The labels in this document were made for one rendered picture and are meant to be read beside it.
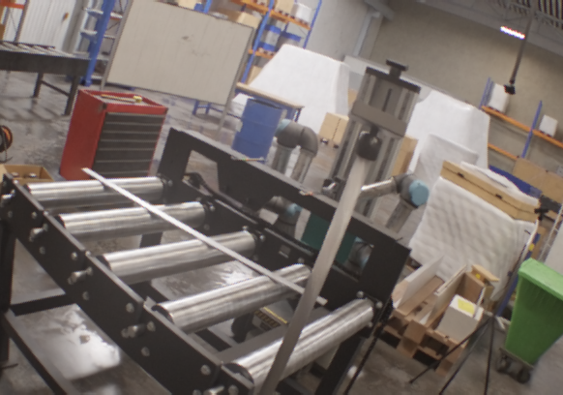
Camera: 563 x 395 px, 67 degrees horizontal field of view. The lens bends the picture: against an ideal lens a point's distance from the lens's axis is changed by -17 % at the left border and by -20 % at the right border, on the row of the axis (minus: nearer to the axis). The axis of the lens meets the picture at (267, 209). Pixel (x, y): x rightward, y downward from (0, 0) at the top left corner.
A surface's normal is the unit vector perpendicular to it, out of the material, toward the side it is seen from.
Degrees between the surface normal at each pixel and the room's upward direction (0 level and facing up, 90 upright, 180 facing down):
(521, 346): 100
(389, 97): 90
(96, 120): 90
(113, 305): 90
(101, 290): 90
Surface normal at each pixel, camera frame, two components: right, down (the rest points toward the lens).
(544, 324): -0.71, 0.17
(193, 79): 0.47, 0.41
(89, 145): -0.55, 0.07
